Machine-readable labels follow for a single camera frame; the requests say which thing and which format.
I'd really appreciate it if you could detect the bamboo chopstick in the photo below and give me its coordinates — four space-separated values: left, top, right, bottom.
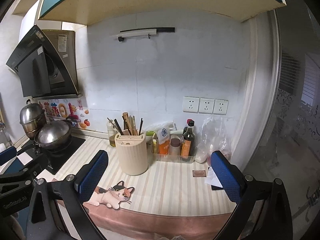
132 115 138 135

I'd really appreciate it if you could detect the tan wooden chopstick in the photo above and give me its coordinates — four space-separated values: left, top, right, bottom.
128 115 135 135

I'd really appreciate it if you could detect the white paper sheet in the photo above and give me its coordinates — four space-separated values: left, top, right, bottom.
204 167 223 188

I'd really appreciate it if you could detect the black smartphone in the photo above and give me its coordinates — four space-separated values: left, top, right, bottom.
211 185 223 191

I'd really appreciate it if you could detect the white flour bag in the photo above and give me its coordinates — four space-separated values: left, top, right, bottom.
194 149 209 164

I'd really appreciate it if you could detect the black induction cooktop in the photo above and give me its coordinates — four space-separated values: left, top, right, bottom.
22 136 86 175

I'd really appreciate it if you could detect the clear plastic bag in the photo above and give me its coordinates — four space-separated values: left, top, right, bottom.
196 116 232 162

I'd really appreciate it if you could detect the steel wok with lid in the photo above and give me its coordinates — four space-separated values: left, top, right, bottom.
33 120 72 152

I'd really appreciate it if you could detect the clear plastic organizer tray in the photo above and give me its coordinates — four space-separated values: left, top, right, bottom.
152 154 195 164

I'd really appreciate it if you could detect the glass oil dispenser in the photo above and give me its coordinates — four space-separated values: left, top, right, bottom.
107 121 117 147

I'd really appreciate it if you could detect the soy sauce bottle orange label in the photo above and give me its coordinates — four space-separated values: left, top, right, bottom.
181 120 195 162

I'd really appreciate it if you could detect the beige utensil holder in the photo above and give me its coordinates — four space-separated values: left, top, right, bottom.
115 133 149 176

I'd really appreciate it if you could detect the dark bottle red cap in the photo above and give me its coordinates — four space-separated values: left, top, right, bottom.
182 119 194 135

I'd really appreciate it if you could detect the brown lid jar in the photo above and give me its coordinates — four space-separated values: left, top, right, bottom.
169 138 181 155

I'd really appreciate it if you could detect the yellow seasoning box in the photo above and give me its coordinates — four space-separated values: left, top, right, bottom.
152 133 159 154

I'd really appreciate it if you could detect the green vegetable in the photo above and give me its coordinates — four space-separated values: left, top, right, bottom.
145 131 156 136

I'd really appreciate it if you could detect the orange white seasoning bag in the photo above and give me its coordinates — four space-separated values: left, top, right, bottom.
157 126 170 155

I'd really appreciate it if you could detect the black range hood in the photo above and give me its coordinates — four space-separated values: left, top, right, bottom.
7 25 81 98

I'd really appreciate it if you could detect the colourful wall sticker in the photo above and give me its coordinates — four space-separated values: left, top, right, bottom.
38 99 91 129

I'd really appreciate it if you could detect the triple wall socket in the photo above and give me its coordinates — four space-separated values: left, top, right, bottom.
182 96 229 115

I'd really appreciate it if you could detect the wall knife rack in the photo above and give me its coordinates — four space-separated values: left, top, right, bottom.
111 27 176 42

